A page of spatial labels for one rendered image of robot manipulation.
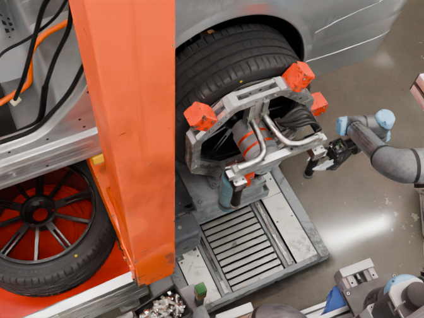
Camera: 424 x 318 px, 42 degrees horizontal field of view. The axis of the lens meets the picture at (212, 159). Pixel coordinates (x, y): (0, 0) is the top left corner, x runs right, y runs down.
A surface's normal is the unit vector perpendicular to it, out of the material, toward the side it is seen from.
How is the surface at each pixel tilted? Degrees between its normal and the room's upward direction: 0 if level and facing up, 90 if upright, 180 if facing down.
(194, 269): 0
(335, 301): 0
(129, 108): 90
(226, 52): 8
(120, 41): 90
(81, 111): 90
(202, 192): 0
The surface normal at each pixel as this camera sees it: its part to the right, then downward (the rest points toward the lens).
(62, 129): 0.43, 0.80
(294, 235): 0.06, -0.50
